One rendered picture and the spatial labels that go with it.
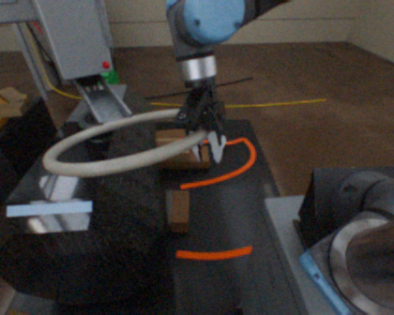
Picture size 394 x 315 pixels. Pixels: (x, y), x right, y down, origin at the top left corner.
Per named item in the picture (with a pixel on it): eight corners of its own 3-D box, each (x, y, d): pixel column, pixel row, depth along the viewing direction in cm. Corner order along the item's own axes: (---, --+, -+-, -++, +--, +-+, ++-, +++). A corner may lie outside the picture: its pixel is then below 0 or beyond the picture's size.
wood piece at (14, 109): (-13, 119, 148) (-18, 112, 145) (-6, 111, 156) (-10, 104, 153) (23, 115, 151) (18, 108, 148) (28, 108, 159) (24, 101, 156)
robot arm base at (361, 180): (389, 165, 67) (423, 163, 57) (405, 234, 66) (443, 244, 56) (324, 178, 66) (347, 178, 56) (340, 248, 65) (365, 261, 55)
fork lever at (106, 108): (60, 72, 131) (56, 63, 128) (97, 66, 139) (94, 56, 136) (92, 137, 88) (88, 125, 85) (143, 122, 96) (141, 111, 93)
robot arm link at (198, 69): (204, 58, 51) (166, 64, 55) (206, 82, 53) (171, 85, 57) (220, 53, 57) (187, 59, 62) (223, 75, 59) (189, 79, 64)
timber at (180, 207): (188, 232, 175) (188, 221, 168) (172, 232, 175) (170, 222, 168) (189, 200, 199) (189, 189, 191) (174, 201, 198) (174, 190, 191)
